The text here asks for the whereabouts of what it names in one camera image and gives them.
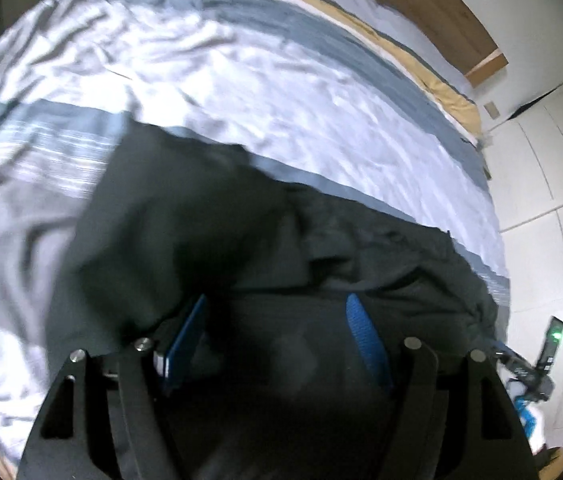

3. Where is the beige wall switch plate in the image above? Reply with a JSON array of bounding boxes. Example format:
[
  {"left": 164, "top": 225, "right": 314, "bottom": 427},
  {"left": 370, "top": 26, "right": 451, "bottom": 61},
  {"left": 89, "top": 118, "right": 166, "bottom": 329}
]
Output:
[{"left": 483, "top": 102, "right": 501, "bottom": 119}]

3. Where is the light blue pillow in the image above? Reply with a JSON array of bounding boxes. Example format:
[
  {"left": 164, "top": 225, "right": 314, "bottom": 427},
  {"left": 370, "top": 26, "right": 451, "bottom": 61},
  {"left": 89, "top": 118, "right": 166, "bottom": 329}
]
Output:
[{"left": 328, "top": 0, "right": 473, "bottom": 100}]

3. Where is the black puffer jacket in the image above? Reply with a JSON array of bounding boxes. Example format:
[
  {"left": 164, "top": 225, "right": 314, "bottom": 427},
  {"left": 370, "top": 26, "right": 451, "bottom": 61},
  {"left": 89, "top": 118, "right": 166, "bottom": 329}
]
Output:
[{"left": 45, "top": 125, "right": 497, "bottom": 479}]

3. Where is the wooden headboard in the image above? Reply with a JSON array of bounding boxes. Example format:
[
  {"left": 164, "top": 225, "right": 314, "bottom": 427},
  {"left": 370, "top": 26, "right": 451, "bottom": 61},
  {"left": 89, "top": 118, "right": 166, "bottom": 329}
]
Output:
[{"left": 378, "top": 0, "right": 508, "bottom": 87}]

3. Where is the striped duvet cover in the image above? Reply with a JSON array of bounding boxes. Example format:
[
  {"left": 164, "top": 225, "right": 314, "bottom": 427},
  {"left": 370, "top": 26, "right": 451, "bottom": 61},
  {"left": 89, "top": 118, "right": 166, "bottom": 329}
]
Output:
[{"left": 0, "top": 0, "right": 510, "bottom": 474}]

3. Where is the white wardrobe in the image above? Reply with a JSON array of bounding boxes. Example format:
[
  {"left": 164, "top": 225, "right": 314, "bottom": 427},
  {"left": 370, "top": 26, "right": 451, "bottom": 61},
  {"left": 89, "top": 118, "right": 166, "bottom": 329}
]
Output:
[{"left": 484, "top": 85, "right": 563, "bottom": 441}]

